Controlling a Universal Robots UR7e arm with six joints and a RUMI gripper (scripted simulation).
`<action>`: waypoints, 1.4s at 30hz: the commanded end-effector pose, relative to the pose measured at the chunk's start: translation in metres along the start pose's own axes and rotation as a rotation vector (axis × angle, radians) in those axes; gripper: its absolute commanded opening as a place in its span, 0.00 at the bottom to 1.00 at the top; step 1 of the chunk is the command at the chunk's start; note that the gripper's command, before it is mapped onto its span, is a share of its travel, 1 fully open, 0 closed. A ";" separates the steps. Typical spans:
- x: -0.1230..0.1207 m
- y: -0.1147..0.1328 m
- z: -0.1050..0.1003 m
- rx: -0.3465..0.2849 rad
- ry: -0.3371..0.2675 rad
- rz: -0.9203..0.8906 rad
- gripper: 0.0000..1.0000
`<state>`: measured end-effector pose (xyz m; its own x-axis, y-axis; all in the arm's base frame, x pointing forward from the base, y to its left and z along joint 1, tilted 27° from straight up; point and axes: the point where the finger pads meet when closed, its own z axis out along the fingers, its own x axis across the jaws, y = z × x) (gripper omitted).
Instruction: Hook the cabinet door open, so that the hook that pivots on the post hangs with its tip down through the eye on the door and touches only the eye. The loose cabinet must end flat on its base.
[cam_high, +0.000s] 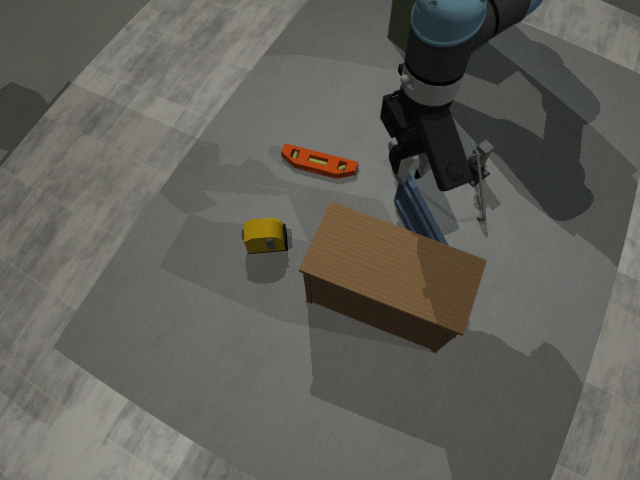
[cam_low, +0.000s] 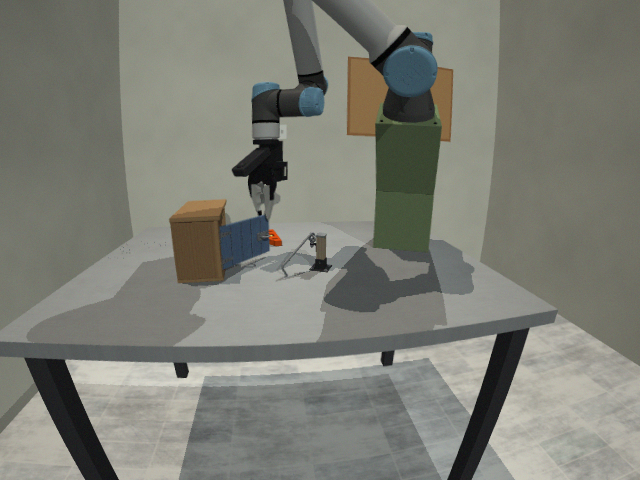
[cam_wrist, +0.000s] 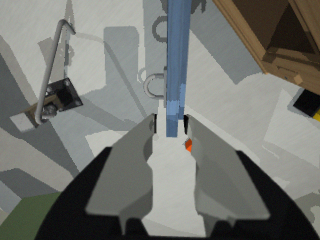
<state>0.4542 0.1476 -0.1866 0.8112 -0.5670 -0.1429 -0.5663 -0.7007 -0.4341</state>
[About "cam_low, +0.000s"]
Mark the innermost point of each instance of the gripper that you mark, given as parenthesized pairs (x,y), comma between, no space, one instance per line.
(265,173)

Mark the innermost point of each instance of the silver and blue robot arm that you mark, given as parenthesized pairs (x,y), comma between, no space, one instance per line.
(408,67)

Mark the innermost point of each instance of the orange torpedo level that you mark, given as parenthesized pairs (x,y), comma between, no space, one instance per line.
(274,239)

